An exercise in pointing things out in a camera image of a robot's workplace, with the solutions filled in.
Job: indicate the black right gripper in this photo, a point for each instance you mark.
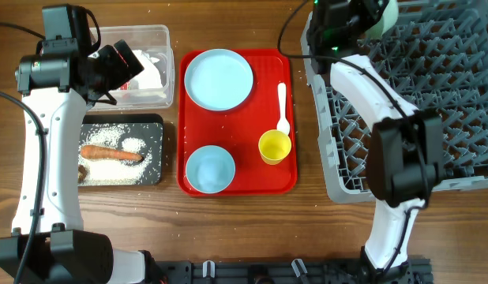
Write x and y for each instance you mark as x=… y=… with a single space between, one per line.
x=370 y=13

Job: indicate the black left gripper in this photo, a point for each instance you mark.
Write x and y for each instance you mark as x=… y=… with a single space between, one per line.
x=122 y=72

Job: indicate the green bowl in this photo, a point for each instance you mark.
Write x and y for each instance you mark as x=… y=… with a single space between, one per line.
x=387 y=21

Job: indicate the white napkin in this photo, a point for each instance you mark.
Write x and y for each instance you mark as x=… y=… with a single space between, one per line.
x=150 y=77

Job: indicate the white rice pile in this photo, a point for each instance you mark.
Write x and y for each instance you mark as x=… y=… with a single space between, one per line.
x=145 y=139

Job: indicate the orange carrot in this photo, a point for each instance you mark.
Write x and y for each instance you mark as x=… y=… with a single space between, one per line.
x=93 y=152

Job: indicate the light blue plate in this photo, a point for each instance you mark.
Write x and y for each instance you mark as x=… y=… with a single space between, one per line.
x=218 y=79

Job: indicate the brown food lump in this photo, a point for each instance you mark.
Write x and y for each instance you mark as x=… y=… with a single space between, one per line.
x=82 y=172

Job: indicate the white plastic spoon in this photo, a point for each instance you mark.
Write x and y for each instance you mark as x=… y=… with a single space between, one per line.
x=282 y=125

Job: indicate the light blue rice bowl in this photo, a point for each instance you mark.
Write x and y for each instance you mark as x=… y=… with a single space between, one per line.
x=210 y=169

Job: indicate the yellow plastic cup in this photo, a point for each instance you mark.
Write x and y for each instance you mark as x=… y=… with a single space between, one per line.
x=274 y=146

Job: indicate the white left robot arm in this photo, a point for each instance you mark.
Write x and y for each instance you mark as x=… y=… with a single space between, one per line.
x=67 y=76

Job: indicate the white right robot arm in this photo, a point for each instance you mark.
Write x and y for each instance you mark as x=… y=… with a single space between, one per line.
x=404 y=159

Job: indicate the grey dishwasher rack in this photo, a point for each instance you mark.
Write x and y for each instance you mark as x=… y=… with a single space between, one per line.
x=436 y=56

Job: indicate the clear plastic bin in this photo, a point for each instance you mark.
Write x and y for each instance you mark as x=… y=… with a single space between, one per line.
x=155 y=41

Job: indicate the black tray bin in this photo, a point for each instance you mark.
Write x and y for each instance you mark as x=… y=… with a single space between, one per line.
x=120 y=118

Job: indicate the red plastic tray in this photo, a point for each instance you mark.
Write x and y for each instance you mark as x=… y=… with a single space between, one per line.
x=239 y=130

